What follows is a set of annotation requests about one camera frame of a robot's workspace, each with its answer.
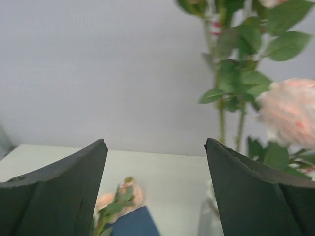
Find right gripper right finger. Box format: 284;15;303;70
205;138;315;236

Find white ribbed ceramic vase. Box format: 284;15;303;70
197;180;224;236

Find blue wrapping paper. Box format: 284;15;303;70
106;206;160;236

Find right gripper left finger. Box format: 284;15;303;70
0;139;108;236

